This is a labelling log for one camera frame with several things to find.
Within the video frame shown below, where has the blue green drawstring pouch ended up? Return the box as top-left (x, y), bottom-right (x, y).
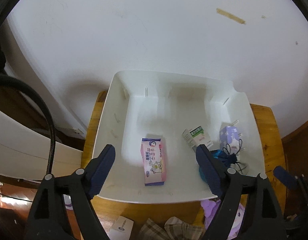
top-left (195, 139), bottom-right (248, 183)

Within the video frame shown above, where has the purple white carton box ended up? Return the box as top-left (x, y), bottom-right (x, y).
top-left (219, 126), bottom-right (243, 160)

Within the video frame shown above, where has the green white medicine box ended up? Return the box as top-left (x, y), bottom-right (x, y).
top-left (182, 126), bottom-right (213, 152)

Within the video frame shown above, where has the pink wet wipes pack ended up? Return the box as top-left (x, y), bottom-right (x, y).
top-left (140, 138), bottom-right (167, 186)

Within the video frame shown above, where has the white blue HP box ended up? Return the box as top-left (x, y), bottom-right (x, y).
top-left (110, 216), bottom-right (134, 234)

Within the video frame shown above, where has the plaid fabric bow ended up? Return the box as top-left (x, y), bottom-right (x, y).
top-left (136, 217), bottom-right (205, 240)

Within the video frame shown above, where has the purple plush toy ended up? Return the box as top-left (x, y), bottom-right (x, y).
top-left (200, 199), bottom-right (245, 239)

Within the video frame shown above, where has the wooden door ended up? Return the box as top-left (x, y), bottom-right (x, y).
top-left (280, 115), bottom-right (308, 201)

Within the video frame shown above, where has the white plastic storage bin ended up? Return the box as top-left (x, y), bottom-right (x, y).
top-left (93, 70), bottom-right (265, 204)

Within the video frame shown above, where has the white bladeless fan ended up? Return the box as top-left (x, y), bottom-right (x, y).
top-left (0, 16), bottom-right (101, 180)

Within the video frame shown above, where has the black gooseneck cable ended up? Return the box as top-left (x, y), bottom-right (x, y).
top-left (0, 74), bottom-right (56, 178)

